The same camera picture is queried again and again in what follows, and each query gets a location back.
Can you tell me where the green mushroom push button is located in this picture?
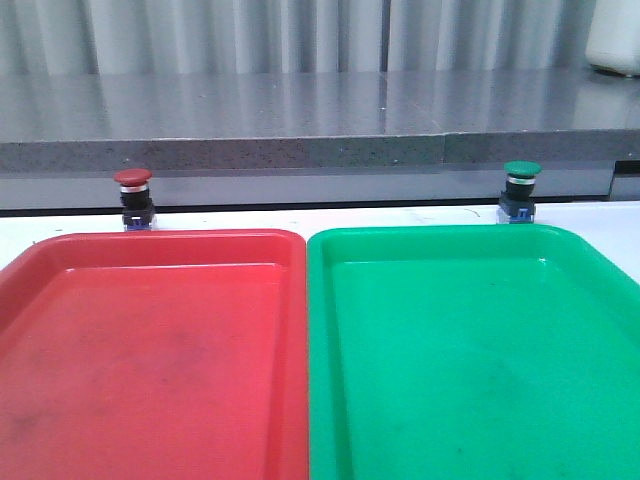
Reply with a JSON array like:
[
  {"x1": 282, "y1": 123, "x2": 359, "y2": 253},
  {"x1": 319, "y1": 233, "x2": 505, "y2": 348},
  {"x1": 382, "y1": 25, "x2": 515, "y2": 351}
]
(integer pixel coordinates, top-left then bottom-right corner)
[{"x1": 497, "y1": 160, "x2": 542, "y2": 224}]

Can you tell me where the grey stone counter ledge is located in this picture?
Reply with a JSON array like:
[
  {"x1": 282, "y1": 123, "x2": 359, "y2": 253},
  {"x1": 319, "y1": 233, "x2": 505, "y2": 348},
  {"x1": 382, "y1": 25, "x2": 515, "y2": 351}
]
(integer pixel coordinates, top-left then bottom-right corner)
[{"x1": 1, "y1": 69, "x2": 639, "y2": 212}]

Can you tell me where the green plastic tray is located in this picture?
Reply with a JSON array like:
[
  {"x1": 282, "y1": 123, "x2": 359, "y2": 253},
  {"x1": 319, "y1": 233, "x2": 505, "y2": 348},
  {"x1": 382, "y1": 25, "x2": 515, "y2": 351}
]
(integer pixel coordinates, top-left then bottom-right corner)
[{"x1": 308, "y1": 225, "x2": 639, "y2": 479}]

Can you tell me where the white container on counter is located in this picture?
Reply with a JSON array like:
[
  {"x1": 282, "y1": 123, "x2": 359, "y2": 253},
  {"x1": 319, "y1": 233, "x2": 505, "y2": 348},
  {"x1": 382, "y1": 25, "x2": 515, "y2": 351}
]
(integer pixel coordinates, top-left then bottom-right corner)
[{"x1": 585, "y1": 0, "x2": 639, "y2": 76}]

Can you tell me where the red mushroom push button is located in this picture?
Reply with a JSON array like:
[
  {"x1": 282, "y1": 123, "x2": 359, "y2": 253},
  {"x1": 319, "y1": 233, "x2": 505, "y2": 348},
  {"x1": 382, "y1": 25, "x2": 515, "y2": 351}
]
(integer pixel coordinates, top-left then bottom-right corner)
[{"x1": 113, "y1": 168, "x2": 155, "y2": 231}]

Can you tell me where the red plastic tray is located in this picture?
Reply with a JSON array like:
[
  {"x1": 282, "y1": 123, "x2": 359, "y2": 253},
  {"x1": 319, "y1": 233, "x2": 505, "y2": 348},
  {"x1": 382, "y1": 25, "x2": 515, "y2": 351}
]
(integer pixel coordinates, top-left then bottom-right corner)
[{"x1": 1, "y1": 229, "x2": 309, "y2": 479}]

